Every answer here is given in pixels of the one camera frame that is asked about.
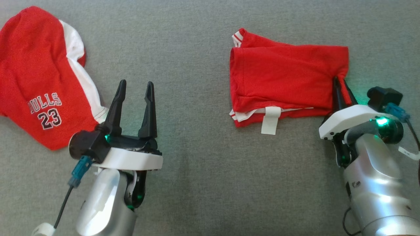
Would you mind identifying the left gripper white banded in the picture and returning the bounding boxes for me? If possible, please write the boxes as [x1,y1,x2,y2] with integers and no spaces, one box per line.
[94,79,163,209]

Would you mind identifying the red Bulls 23 shorts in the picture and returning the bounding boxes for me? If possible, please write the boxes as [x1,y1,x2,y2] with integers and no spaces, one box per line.
[0,6,109,151]

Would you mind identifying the red white basketball jersey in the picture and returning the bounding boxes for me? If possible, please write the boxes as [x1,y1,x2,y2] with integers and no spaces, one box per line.
[229,28,350,135]

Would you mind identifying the right gripper white banded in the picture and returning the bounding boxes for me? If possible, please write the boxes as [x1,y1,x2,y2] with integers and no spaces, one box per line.
[318,76,399,169]

